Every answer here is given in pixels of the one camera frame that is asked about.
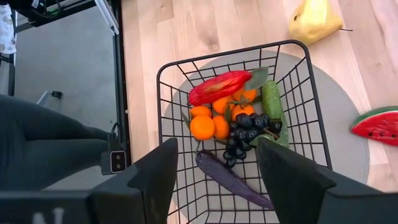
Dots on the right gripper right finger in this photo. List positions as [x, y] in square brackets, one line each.
[295, 186]

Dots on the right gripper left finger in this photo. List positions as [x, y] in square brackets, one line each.
[155, 186]

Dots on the purple eggplant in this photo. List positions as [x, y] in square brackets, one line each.
[224, 177]

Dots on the orange tangerine bunch with leaves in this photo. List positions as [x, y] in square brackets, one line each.
[202, 127]

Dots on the dark grape bunch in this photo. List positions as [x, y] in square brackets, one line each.
[245, 123]

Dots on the green cucumber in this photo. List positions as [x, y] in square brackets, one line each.
[271, 99]

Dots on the red watermelon slice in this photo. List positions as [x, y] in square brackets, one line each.
[379, 127]

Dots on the red chili pepper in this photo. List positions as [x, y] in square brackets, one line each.
[217, 87]

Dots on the yellow pear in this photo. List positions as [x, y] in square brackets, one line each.
[314, 18]

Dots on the round grey mat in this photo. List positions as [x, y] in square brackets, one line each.
[342, 124]

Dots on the person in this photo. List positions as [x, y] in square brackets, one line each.
[46, 140]

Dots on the silver aluminium extrusion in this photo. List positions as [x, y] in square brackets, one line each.
[107, 15]

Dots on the white patterned cloth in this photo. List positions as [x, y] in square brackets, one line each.
[6, 28]

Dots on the small grey table camera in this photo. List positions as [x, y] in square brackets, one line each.
[113, 161]

